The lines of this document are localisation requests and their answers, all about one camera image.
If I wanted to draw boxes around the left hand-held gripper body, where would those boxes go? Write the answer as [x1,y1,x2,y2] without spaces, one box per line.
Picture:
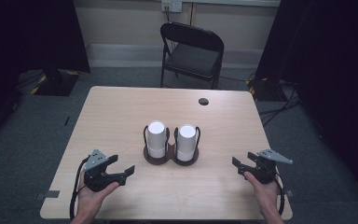
[82,148,117,193]

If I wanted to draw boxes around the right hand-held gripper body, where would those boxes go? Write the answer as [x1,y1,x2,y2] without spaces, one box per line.
[249,148,294,185]

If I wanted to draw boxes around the person's left hand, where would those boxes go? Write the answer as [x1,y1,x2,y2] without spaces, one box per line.
[75,172,120,217]

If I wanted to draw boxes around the person's right hand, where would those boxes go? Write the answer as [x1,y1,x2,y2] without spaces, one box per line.
[243,171,282,218]

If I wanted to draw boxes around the white paper cup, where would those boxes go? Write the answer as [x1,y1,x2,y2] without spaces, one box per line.
[146,120,168,160]
[175,123,198,162]

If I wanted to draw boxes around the black stand base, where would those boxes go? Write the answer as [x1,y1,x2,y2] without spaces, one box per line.
[30,68,82,97]
[246,77,289,103]

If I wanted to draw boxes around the black folding chair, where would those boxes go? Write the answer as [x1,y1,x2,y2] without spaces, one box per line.
[159,21,226,91]

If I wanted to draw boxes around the dark curtain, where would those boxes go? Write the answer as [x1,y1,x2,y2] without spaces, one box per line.
[0,0,91,153]
[255,0,358,211]

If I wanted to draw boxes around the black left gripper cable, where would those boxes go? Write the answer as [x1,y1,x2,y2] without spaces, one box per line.
[69,157,90,220]

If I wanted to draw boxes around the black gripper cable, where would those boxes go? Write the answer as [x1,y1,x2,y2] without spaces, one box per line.
[69,157,90,220]
[274,174,286,217]

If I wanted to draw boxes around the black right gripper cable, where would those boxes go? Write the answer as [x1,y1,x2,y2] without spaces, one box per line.
[274,174,286,217]

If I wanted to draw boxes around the black wire cup holder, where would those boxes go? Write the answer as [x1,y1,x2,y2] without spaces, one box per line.
[142,124,201,167]

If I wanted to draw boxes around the black floor cables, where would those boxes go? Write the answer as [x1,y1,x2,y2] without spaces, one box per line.
[256,78,303,128]

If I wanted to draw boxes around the white wall socket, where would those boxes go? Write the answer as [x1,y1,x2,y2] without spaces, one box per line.
[160,0,184,14]

